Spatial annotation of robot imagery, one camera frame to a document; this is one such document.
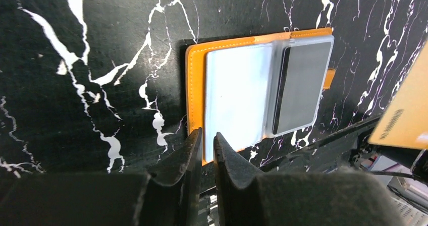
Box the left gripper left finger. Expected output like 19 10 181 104
1 128 203 225

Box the orange card holder wallet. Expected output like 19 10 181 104
185 28 335 164

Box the dark grey card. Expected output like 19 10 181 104
271 41 332 136

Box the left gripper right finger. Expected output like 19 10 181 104
213 133 404 225

